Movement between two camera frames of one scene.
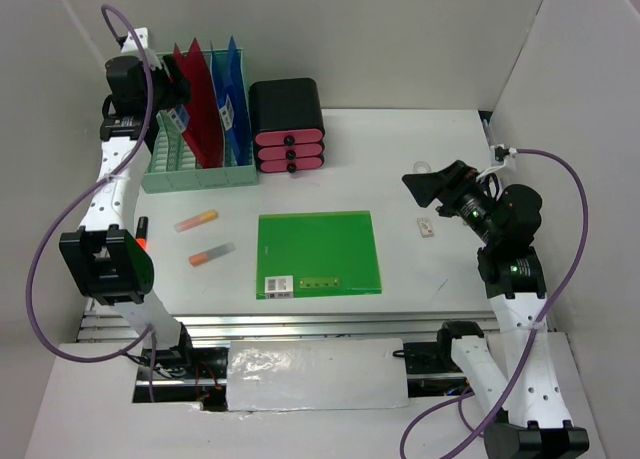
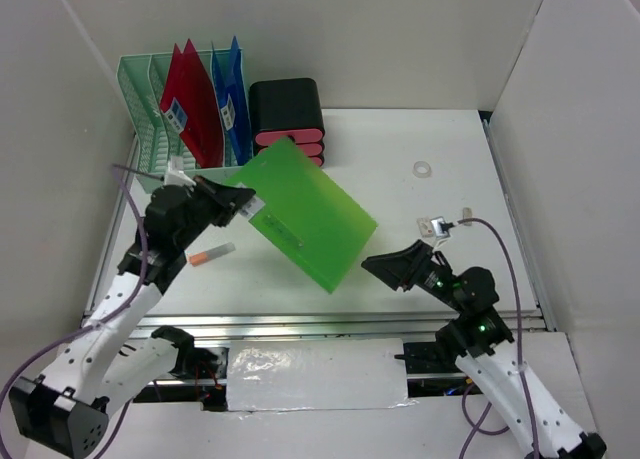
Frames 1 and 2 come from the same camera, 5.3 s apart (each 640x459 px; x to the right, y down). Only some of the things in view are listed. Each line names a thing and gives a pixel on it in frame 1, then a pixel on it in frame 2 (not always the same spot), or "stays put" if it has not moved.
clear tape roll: [422, 167] stays put
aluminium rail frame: [104, 320] stays put
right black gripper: [426, 187] to [402, 267]
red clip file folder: [204, 138] stays put
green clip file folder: [316, 255] to [305, 213]
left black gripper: [179, 91] to [228, 201]
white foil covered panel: [280, 374] stays put
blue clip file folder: [233, 103] stays put
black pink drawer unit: [288, 125] stays put
